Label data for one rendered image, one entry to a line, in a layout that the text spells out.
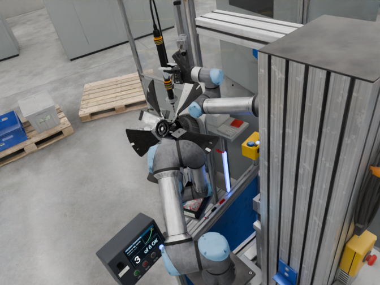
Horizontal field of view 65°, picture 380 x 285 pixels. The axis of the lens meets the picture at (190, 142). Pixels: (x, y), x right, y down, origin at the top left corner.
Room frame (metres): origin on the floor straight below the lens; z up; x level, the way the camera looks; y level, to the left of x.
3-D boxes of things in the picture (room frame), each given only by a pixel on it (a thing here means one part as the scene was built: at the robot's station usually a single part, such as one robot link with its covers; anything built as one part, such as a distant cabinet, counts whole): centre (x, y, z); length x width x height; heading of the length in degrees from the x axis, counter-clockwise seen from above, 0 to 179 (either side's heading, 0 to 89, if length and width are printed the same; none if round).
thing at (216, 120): (2.04, -0.25, 0.92); 0.17 x 0.16 x 0.11; 131
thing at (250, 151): (1.44, -0.41, 1.02); 0.16 x 0.10 x 0.11; 131
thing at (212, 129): (1.97, -0.28, 0.85); 0.36 x 0.24 x 0.03; 41
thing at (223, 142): (1.97, -0.28, 0.42); 0.04 x 0.04 x 0.83; 41
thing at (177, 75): (1.44, -0.04, 1.61); 0.12 x 0.08 x 0.09; 52
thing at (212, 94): (1.33, -0.16, 1.52); 0.11 x 0.08 x 0.11; 138
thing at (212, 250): (0.66, 0.00, 1.20); 0.13 x 0.12 x 0.14; 89
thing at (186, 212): (1.26, 0.05, 0.85); 0.22 x 0.17 x 0.07; 147
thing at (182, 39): (2.13, -0.09, 1.52); 0.10 x 0.07 x 0.09; 166
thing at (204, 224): (1.18, -0.11, 0.82); 0.90 x 0.04 x 0.08; 131
